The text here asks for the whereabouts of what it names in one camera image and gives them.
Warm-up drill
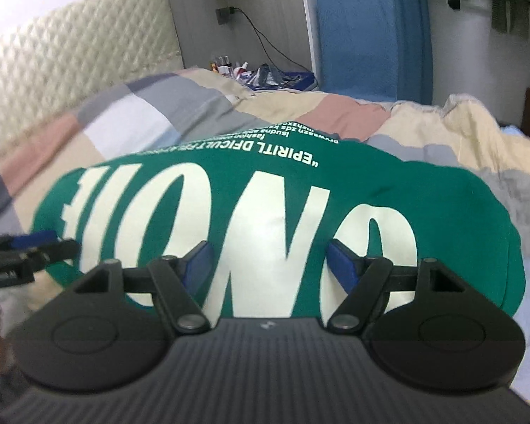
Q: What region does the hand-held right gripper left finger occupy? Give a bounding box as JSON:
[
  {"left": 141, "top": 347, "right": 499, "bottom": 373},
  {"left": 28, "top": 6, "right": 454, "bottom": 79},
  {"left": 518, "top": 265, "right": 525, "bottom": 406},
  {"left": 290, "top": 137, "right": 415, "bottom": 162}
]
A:
[{"left": 73, "top": 241, "right": 215, "bottom": 335}]

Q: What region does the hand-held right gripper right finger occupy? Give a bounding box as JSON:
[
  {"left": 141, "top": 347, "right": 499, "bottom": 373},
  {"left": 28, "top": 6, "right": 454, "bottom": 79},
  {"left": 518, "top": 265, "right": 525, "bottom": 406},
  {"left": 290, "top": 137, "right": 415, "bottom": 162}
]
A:
[{"left": 326, "top": 238, "right": 468, "bottom": 335}]

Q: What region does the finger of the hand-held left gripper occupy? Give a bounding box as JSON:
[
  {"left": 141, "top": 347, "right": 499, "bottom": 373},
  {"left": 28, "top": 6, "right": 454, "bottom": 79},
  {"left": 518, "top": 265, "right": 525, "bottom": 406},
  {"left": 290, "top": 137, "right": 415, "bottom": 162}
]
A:
[
  {"left": 0, "top": 239, "right": 79, "bottom": 271},
  {"left": 0, "top": 231, "right": 58, "bottom": 252}
]

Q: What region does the green hoodie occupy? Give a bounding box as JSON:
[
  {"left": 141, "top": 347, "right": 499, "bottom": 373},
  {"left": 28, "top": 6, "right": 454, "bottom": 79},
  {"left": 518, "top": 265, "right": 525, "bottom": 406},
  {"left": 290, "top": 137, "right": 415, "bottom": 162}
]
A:
[{"left": 32, "top": 135, "right": 526, "bottom": 323}]

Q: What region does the checked pastel blanket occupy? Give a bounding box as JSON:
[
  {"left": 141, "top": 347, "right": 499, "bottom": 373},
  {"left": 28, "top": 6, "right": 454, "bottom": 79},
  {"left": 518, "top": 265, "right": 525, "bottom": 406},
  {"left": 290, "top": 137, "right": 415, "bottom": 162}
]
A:
[{"left": 0, "top": 67, "right": 530, "bottom": 345}]

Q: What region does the blue storage basket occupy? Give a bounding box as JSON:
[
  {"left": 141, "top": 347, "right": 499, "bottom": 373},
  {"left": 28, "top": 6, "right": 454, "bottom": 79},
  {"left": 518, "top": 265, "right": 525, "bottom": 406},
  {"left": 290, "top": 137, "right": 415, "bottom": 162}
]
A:
[{"left": 243, "top": 70, "right": 317, "bottom": 92}]

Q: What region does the beige quilted headboard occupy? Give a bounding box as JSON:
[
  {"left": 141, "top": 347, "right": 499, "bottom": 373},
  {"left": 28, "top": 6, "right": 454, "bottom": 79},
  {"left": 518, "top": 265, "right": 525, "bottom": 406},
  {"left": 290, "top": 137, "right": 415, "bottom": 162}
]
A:
[{"left": 0, "top": 0, "right": 184, "bottom": 160}]

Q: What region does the group of small bottles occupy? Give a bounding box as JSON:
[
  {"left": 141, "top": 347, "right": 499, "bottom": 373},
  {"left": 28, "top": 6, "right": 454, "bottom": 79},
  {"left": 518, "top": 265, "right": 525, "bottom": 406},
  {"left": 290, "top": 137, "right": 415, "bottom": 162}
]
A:
[{"left": 209, "top": 54, "right": 252, "bottom": 79}]

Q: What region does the blue curtain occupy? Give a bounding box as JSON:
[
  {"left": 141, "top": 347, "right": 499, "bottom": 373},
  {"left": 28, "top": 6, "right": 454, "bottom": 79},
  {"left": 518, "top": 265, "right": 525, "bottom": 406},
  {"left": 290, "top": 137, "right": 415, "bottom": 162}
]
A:
[
  {"left": 343, "top": 0, "right": 434, "bottom": 104},
  {"left": 317, "top": 0, "right": 399, "bottom": 103}
]

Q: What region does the black cable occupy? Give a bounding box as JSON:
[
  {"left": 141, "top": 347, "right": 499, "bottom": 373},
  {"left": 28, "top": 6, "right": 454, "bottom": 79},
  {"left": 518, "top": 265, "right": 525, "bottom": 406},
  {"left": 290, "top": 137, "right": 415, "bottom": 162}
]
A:
[{"left": 232, "top": 7, "right": 312, "bottom": 76}]

